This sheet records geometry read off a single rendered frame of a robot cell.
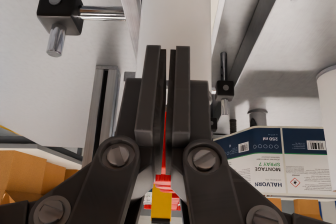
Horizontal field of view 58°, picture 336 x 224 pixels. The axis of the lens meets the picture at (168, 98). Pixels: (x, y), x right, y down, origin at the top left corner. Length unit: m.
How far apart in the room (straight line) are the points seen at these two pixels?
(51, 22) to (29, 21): 0.28
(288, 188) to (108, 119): 0.39
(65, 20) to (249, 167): 0.54
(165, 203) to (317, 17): 0.33
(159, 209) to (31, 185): 1.89
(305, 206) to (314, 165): 5.37
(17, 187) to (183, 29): 2.07
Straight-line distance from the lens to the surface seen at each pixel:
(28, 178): 2.29
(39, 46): 0.62
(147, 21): 0.21
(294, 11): 0.40
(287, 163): 0.70
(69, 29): 0.27
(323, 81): 0.55
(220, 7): 0.38
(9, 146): 2.13
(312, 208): 6.11
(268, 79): 0.57
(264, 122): 0.72
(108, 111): 0.60
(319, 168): 0.72
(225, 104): 0.52
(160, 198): 0.48
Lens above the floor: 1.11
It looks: 21 degrees down
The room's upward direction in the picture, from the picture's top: 177 degrees counter-clockwise
